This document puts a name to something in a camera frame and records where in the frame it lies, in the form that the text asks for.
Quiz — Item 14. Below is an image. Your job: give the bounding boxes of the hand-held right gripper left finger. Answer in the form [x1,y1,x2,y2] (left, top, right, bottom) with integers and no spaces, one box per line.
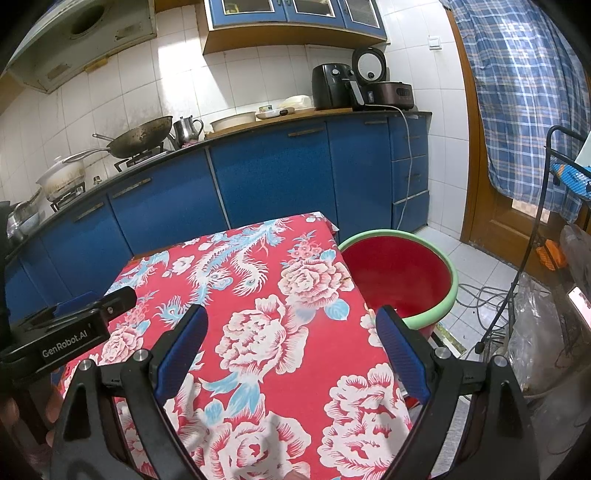
[48,304,209,480]

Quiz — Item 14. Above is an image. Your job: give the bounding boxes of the black wok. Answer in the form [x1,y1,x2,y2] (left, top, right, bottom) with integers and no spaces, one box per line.
[62,115,174,162]

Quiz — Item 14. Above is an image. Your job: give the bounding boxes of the rice cooker with open lid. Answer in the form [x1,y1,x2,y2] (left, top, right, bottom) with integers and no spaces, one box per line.
[352,46,415,112]

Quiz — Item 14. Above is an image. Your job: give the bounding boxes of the red floral tablecloth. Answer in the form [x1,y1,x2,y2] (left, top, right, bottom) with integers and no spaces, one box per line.
[60,211,462,480]

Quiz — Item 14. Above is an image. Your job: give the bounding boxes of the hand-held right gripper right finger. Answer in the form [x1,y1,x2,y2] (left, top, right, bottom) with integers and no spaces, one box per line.
[375,305,541,480]

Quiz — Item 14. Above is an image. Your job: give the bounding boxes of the gas stove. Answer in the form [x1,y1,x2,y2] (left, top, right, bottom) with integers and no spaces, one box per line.
[46,143,176,208]

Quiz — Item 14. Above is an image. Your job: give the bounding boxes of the person's left hand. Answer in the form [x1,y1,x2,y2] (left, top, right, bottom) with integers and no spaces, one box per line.
[0,384,66,448]

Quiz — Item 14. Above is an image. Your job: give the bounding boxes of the steel pots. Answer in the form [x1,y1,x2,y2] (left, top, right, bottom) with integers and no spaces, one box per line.
[4,187,44,241]

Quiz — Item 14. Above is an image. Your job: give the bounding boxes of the blue plaid cloth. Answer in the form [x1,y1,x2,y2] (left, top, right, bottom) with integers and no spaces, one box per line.
[438,0,591,224]

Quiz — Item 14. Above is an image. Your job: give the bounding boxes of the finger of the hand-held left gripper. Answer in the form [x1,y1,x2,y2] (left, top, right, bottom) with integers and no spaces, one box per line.
[54,292,95,315]
[16,285,138,332]

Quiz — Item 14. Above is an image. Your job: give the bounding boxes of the grey floor cables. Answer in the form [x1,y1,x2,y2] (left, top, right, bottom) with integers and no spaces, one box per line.
[455,281,525,344]

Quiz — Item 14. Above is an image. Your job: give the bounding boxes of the black air fryer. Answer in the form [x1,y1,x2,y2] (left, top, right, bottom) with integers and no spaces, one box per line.
[311,64,365,112]

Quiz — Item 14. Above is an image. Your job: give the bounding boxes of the steel kettle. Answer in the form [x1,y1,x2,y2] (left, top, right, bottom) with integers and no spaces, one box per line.
[172,115,205,146]

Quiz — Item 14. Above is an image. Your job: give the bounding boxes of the range hood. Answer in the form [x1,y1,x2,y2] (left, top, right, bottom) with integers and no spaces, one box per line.
[4,0,158,95]

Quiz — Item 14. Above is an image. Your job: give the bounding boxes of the black metal rack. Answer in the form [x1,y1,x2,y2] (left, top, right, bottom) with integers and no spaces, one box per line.
[475,124,591,356]

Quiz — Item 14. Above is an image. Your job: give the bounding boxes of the white cooking pot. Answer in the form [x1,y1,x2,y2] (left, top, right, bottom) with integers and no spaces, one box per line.
[36,157,88,201]

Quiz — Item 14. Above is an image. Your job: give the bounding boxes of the white power cable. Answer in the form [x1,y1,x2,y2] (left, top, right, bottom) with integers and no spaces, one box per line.
[369,104,411,229]

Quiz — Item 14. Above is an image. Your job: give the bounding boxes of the wooden door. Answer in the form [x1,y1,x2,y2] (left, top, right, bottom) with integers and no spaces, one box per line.
[445,9,591,282]

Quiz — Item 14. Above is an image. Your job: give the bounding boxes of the blue kitchen base cabinets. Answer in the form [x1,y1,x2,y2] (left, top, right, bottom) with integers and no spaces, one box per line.
[0,111,433,324]

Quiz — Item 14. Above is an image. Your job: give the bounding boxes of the blue wall cabinets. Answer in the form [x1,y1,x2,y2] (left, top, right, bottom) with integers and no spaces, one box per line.
[202,0,391,55]

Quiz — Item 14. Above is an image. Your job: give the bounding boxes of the white shallow bowl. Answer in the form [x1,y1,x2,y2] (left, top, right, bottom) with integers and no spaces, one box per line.
[210,111,257,132]

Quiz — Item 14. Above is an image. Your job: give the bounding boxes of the clear plastic bag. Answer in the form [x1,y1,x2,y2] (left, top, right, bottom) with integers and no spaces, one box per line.
[505,272,591,398]

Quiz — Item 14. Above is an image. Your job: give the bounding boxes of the smartphone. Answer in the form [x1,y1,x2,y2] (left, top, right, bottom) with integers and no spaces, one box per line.
[567,285,591,324]

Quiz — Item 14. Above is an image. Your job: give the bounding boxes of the red basin with green rim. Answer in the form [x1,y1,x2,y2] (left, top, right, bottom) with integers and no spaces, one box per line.
[338,229,459,340]

